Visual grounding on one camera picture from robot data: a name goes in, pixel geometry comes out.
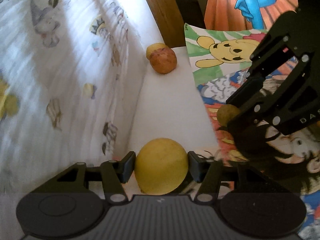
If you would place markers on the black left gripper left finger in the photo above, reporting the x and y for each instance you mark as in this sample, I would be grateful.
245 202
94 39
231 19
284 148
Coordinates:
114 174

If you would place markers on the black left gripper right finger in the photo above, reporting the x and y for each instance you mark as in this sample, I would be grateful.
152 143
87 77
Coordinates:
208 173

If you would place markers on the yellow lemon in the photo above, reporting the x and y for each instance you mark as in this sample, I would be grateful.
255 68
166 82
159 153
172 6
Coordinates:
161 166

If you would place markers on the small brown round fruit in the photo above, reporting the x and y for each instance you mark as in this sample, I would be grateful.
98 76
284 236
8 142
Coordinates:
226 113

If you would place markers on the Winnie the Pooh drawing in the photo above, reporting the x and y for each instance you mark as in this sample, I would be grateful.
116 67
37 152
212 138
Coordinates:
213 54

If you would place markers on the girl in orange dress painting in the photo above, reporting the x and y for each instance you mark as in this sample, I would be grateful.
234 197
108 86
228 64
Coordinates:
236 15

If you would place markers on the red yellow apple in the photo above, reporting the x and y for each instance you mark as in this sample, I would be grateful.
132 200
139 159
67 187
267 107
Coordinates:
162 59

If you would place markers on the white cartoon print cloth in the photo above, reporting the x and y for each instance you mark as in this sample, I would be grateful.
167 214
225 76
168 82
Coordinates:
71 74

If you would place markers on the brown wooden frame post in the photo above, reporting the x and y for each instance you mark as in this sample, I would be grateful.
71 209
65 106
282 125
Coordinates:
169 21

